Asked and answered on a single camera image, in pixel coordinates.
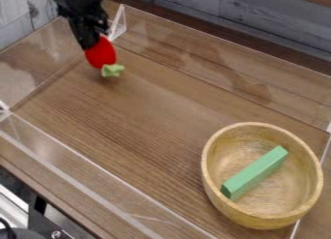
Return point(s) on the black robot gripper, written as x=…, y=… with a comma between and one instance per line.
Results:
x=87, y=19

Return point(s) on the red plush strawberry toy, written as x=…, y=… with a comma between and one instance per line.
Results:
x=102, y=57

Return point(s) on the clear acrylic table barrier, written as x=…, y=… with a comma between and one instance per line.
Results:
x=112, y=209

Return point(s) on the green rectangular block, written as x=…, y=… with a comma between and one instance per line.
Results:
x=254, y=173

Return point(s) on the wooden oval bowl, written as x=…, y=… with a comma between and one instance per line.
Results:
x=284, y=196

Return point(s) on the clear acrylic corner bracket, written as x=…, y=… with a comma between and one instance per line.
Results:
x=118, y=25

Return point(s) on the black metal table frame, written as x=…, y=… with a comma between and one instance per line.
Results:
x=25, y=210

